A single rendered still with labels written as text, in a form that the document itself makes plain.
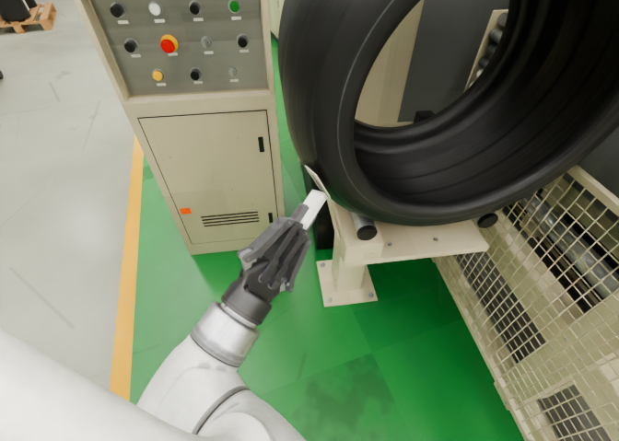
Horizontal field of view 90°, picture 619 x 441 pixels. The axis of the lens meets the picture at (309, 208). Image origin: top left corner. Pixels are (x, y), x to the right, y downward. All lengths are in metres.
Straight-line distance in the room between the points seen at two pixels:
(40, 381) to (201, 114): 1.09
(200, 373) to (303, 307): 1.15
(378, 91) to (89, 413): 0.84
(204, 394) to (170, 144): 1.06
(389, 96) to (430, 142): 0.17
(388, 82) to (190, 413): 0.82
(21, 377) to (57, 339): 1.61
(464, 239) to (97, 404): 0.78
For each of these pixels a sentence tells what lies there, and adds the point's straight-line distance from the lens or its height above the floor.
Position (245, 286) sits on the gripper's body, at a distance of 0.49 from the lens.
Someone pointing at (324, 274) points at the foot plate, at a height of 0.01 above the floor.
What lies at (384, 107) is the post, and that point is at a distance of 0.94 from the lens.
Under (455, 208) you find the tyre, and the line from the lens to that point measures 0.67.
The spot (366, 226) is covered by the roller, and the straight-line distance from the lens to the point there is 0.67.
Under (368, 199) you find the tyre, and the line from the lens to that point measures 0.57.
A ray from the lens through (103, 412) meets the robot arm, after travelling 0.31.
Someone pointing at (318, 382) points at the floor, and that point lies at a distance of 1.47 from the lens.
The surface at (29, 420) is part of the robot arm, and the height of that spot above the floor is 1.18.
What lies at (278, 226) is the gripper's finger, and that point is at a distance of 0.49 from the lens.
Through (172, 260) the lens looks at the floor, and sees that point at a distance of 1.90.
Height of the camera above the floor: 1.41
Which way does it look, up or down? 45 degrees down
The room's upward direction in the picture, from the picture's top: straight up
